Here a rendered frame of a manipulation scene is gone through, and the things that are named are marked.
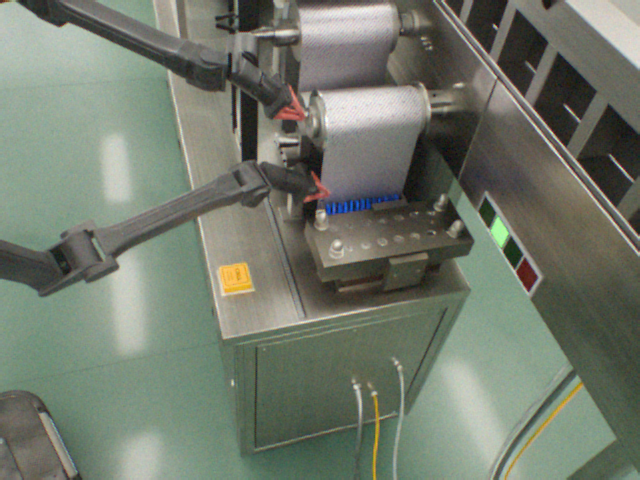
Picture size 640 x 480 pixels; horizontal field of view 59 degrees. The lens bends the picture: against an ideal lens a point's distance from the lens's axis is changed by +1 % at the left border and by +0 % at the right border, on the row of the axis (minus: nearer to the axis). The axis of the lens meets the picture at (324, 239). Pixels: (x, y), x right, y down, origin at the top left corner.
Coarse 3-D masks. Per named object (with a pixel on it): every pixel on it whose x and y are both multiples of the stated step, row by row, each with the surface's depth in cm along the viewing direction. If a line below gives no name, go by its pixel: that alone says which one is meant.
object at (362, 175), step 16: (336, 160) 136; (352, 160) 138; (368, 160) 139; (384, 160) 141; (400, 160) 143; (336, 176) 140; (352, 176) 142; (368, 176) 144; (384, 176) 145; (400, 176) 147; (320, 192) 143; (336, 192) 145; (352, 192) 147; (368, 192) 148; (384, 192) 150; (400, 192) 152; (320, 208) 148
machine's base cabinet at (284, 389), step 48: (288, 336) 141; (336, 336) 149; (384, 336) 157; (432, 336) 166; (240, 384) 153; (288, 384) 163; (336, 384) 172; (384, 384) 183; (240, 432) 178; (288, 432) 191; (336, 432) 203
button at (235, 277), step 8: (240, 264) 145; (224, 272) 143; (232, 272) 143; (240, 272) 143; (248, 272) 144; (224, 280) 141; (232, 280) 142; (240, 280) 142; (248, 280) 142; (224, 288) 140; (232, 288) 141; (240, 288) 142; (248, 288) 143
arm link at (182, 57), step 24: (48, 0) 116; (72, 0) 116; (72, 24) 119; (96, 24) 116; (120, 24) 116; (144, 24) 118; (144, 48) 116; (168, 48) 115; (192, 48) 116; (192, 72) 120; (216, 72) 116
